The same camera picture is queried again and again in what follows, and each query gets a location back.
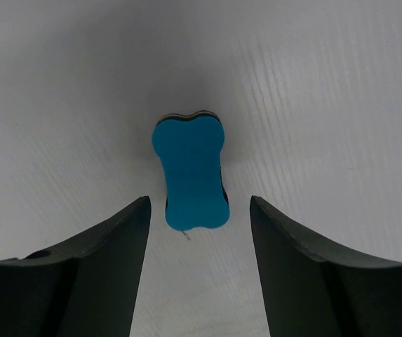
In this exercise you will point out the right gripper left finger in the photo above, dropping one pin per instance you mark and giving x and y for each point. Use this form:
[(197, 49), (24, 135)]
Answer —
[(86, 285)]

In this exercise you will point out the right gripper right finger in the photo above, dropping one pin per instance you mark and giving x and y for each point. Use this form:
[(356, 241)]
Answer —
[(313, 286)]

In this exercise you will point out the blue whiteboard eraser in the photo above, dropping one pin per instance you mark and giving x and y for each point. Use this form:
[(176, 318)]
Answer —
[(189, 148)]

